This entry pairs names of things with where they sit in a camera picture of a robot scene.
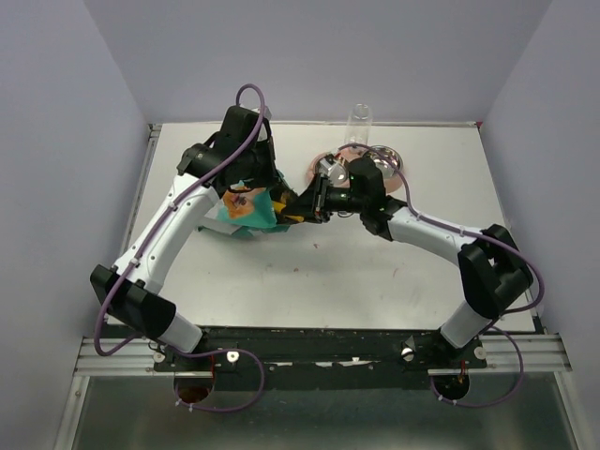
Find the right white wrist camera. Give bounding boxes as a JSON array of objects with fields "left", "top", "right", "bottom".
[{"left": 314, "top": 154, "right": 347, "bottom": 185}]

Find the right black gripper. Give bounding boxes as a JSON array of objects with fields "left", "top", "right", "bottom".
[{"left": 283, "top": 172, "right": 368, "bottom": 224}]

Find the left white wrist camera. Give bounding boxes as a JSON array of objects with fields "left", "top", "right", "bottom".
[{"left": 257, "top": 106, "right": 272, "bottom": 142}]

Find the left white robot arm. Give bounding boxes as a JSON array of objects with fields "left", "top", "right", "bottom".
[{"left": 90, "top": 104, "right": 278, "bottom": 370}]

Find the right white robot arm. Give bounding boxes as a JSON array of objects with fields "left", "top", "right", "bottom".
[{"left": 281, "top": 157, "right": 533, "bottom": 368}]

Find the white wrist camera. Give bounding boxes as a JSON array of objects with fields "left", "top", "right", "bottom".
[
  {"left": 257, "top": 106, "right": 272, "bottom": 142},
  {"left": 314, "top": 154, "right": 347, "bottom": 185}
]

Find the pink double pet bowl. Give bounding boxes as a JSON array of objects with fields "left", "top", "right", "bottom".
[{"left": 305, "top": 145, "right": 403, "bottom": 194}]

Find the teal dog food bag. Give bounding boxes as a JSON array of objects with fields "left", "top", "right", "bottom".
[{"left": 197, "top": 174, "right": 303, "bottom": 238}]

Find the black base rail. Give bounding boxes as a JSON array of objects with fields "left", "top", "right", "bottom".
[{"left": 154, "top": 326, "right": 487, "bottom": 391}]

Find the clear water bottle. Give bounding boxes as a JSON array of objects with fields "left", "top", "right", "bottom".
[{"left": 344, "top": 103, "right": 373, "bottom": 144}]

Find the yellow plastic scoop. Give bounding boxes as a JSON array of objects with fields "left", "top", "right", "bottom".
[{"left": 271, "top": 201, "right": 306, "bottom": 224}]

